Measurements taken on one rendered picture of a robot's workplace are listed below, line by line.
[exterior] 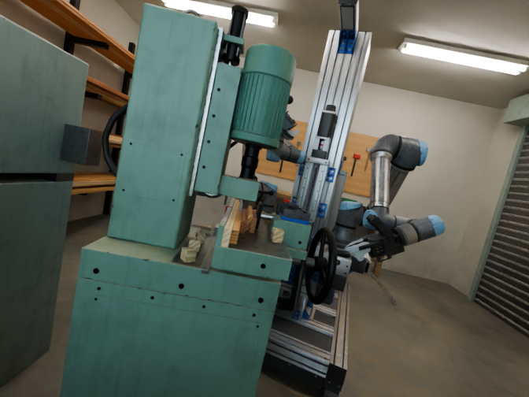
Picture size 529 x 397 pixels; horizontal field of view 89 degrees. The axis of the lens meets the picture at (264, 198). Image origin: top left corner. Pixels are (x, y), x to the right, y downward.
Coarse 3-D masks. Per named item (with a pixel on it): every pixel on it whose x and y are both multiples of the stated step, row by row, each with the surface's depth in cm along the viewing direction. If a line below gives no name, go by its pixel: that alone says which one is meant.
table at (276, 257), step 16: (240, 240) 79; (256, 240) 82; (224, 256) 70; (240, 256) 70; (256, 256) 70; (272, 256) 71; (288, 256) 74; (304, 256) 93; (240, 272) 71; (256, 272) 71; (272, 272) 71; (288, 272) 71
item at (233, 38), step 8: (232, 8) 88; (240, 8) 87; (232, 16) 88; (240, 16) 88; (248, 16) 90; (232, 24) 88; (240, 24) 88; (232, 32) 88; (240, 32) 89; (224, 40) 87; (232, 40) 87; (240, 40) 87; (232, 48) 89; (240, 48) 90; (224, 56) 89; (232, 56) 89
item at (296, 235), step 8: (272, 224) 95; (280, 224) 93; (288, 224) 93; (296, 224) 93; (304, 224) 94; (288, 232) 94; (296, 232) 94; (304, 232) 94; (288, 240) 94; (296, 240) 94; (304, 240) 94; (304, 248) 95
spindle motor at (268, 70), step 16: (256, 48) 85; (272, 48) 83; (256, 64) 85; (272, 64) 84; (288, 64) 86; (256, 80) 85; (272, 80) 85; (288, 80) 88; (240, 96) 89; (256, 96) 86; (272, 96) 86; (288, 96) 92; (240, 112) 89; (256, 112) 86; (272, 112) 87; (240, 128) 88; (256, 128) 87; (272, 128) 89; (256, 144) 91; (272, 144) 90
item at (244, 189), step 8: (224, 176) 93; (232, 176) 93; (224, 184) 93; (232, 184) 93; (240, 184) 93; (248, 184) 93; (256, 184) 94; (224, 192) 93; (232, 192) 93; (240, 192) 94; (248, 192) 94; (256, 192) 94; (240, 200) 97; (248, 200) 94; (256, 200) 95
